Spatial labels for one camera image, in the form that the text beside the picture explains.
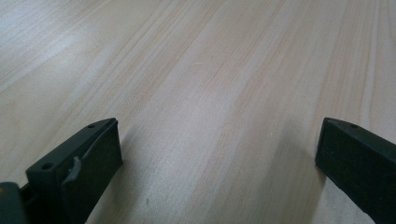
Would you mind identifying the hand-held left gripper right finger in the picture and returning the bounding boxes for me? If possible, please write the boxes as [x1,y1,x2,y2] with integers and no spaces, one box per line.
[314,117,396,224]

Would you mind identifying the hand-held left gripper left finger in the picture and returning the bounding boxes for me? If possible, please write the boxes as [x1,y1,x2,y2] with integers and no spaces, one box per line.
[25,117,124,224]

